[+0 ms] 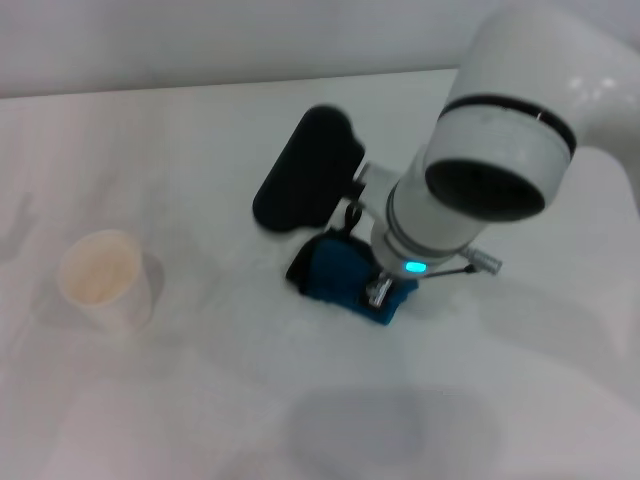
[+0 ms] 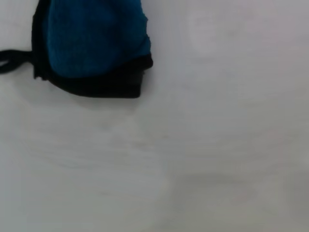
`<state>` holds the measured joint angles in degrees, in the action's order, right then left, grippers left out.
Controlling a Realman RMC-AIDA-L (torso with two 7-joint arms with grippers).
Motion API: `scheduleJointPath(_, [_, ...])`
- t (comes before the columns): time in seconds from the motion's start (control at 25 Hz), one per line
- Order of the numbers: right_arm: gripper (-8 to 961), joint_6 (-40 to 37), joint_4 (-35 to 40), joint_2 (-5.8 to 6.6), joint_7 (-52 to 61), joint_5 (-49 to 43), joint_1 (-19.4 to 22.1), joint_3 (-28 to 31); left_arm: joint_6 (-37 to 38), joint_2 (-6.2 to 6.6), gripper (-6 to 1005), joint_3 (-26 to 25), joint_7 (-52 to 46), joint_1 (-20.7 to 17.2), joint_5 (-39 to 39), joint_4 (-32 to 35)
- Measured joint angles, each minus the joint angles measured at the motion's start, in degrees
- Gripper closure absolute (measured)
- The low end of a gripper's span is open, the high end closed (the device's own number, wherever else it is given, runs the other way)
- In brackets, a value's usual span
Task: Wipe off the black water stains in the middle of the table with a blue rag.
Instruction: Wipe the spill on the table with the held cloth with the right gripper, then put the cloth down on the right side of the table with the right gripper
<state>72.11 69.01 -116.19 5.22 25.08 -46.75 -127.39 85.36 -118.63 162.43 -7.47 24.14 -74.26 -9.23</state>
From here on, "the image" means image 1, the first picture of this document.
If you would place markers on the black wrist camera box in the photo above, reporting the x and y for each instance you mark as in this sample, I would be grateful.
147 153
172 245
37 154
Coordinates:
305 170

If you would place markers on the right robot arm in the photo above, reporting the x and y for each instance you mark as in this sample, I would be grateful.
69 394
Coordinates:
500 145

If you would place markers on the white paper cup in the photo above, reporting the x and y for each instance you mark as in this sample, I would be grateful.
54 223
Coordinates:
107 295

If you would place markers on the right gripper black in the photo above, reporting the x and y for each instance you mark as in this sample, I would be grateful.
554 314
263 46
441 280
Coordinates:
378 292

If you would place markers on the blue rag with black trim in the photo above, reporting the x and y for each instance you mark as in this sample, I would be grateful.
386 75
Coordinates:
335 272

